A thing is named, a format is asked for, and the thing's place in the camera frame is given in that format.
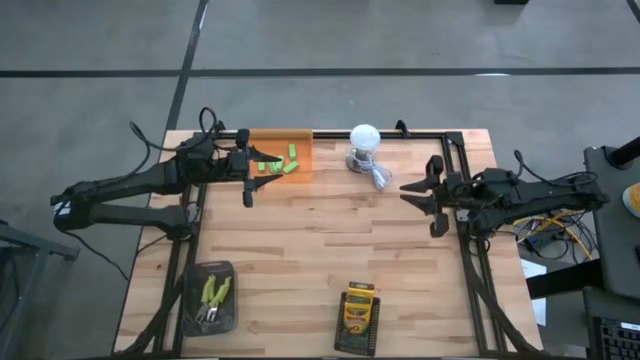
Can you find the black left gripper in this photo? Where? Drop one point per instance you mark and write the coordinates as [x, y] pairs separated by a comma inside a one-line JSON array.
[[235, 165]]

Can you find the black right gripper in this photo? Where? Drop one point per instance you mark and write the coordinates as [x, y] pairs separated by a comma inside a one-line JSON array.
[[460, 192]]

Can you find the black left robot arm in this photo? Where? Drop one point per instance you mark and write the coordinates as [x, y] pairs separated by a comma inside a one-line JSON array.
[[125, 182]]

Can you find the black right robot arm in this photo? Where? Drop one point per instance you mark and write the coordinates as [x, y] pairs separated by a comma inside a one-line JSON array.
[[550, 195]]

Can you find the orange translucent plastic bin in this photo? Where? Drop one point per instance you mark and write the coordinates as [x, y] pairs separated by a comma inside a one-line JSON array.
[[300, 140]]

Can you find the white bulb lamp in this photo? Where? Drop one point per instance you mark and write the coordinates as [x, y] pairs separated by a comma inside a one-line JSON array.
[[365, 137]]

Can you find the white paper sheet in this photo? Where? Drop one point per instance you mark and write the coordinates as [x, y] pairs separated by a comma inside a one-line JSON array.
[[539, 310]]

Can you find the black desk leg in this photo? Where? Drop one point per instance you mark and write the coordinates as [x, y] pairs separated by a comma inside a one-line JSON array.
[[565, 280]]

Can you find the black tray left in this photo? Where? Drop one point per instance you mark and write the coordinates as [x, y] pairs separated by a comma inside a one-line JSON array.
[[192, 325]]

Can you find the black perforated basket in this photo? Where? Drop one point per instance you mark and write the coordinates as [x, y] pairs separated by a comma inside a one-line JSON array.
[[340, 345]]

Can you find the grey side table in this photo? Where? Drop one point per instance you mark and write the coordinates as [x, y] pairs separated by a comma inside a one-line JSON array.
[[610, 250]]

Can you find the dark grey desk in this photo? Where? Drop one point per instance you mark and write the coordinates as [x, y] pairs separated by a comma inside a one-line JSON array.
[[590, 305]]

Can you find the black pole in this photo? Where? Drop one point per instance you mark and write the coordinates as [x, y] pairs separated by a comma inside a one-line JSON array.
[[625, 152]]

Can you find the grey metal stand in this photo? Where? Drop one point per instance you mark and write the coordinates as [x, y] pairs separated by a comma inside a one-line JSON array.
[[45, 247]]

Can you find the black keyboard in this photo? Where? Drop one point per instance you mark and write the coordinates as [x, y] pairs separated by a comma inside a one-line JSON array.
[[620, 342]]

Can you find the grey mounting bracket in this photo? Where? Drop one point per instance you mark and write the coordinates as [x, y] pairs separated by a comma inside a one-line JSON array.
[[463, 216]]

